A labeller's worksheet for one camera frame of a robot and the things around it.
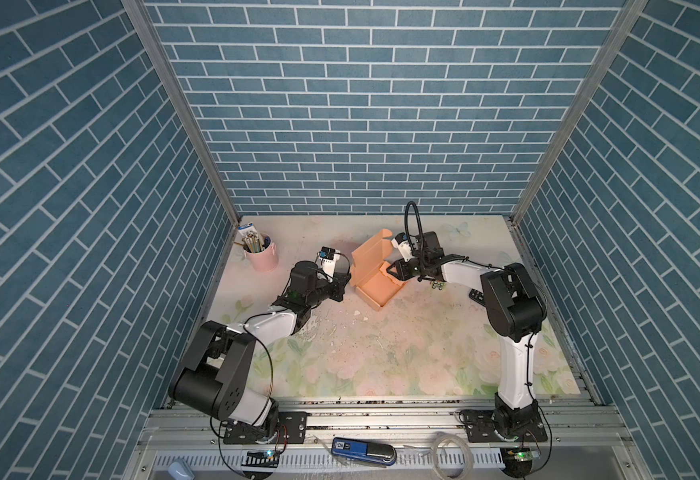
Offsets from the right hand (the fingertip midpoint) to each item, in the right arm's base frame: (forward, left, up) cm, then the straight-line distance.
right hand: (389, 265), depth 102 cm
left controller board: (-56, +29, -7) cm, 64 cm away
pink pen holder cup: (-4, +42, +3) cm, 42 cm away
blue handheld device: (-53, +4, 0) cm, 54 cm away
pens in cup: (-4, +43, +14) cm, 45 cm away
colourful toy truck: (-5, -17, -3) cm, 17 cm away
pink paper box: (-6, +7, +2) cm, 9 cm away
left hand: (-12, +12, +9) cm, 19 cm away
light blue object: (-60, +46, -1) cm, 76 cm away
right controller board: (-52, -33, -8) cm, 61 cm away
